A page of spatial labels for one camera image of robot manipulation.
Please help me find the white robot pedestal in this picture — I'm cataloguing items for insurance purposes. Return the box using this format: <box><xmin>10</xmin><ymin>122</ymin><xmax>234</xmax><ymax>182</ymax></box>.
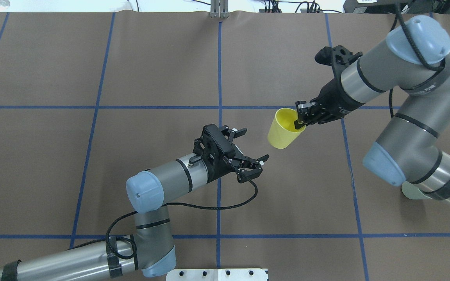
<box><xmin>166</xmin><ymin>268</ymin><xmax>269</xmax><ymax>281</ymax></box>

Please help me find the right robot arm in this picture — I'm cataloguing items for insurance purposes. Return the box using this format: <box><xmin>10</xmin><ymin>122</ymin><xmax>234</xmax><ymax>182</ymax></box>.
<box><xmin>291</xmin><ymin>15</ymin><xmax>450</xmax><ymax>204</ymax></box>

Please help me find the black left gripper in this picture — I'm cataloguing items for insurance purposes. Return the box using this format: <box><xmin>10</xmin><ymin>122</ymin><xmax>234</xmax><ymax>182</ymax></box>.
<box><xmin>193</xmin><ymin>124</ymin><xmax>270</xmax><ymax>183</ymax></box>

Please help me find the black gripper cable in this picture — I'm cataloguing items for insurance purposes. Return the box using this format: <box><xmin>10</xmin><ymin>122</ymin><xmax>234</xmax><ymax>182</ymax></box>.
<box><xmin>389</xmin><ymin>0</ymin><xmax>450</xmax><ymax>117</ymax></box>
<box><xmin>105</xmin><ymin>178</ymin><xmax>259</xmax><ymax>260</ymax></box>

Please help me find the aluminium frame post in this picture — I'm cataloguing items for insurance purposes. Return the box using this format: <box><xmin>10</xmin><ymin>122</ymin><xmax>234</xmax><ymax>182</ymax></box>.
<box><xmin>209</xmin><ymin>0</ymin><xmax>230</xmax><ymax>18</ymax></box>

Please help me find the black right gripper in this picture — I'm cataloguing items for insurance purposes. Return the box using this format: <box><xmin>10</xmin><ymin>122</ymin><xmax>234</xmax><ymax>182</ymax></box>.
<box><xmin>293</xmin><ymin>46</ymin><xmax>364</xmax><ymax>130</ymax></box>

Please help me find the black box with label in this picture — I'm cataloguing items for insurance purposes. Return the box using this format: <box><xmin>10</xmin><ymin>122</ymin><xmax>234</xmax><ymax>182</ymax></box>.
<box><xmin>343</xmin><ymin>0</ymin><xmax>411</xmax><ymax>14</ymax></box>

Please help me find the green plastic cup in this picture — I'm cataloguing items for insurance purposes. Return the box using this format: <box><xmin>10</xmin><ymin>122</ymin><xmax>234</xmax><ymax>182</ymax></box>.
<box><xmin>401</xmin><ymin>181</ymin><xmax>431</xmax><ymax>200</ymax></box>

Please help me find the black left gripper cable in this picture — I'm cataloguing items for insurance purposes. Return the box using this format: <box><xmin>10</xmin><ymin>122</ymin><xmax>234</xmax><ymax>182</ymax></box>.
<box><xmin>105</xmin><ymin>178</ymin><xmax>259</xmax><ymax>260</ymax></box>

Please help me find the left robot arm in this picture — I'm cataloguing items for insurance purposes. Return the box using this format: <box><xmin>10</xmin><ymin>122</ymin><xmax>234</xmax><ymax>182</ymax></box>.
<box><xmin>0</xmin><ymin>123</ymin><xmax>269</xmax><ymax>281</ymax></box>

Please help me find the yellow plastic cup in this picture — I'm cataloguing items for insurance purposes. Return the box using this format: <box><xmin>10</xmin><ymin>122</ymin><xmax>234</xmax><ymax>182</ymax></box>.
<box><xmin>267</xmin><ymin>107</ymin><xmax>306</xmax><ymax>149</ymax></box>

